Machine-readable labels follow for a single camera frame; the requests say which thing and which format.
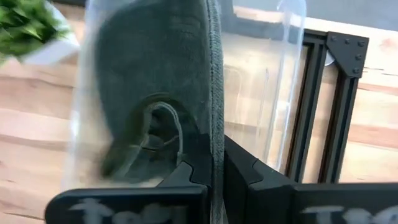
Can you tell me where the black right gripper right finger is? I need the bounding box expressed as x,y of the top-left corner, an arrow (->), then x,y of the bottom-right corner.
223,135 -> 398,224

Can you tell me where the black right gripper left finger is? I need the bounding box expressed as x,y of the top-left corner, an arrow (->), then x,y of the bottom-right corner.
45,133 -> 214,224

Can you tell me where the dark grey bucket hat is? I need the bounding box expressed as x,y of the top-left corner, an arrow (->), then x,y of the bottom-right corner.
95,0 -> 226,224

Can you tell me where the clear plastic storage bin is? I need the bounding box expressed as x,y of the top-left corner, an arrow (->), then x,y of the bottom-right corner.
60,0 -> 307,191

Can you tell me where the green plant in white pot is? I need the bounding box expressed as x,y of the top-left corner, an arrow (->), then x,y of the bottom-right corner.
0,0 -> 80,67

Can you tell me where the black aluminium table frame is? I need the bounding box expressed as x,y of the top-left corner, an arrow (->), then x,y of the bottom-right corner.
217,0 -> 371,184

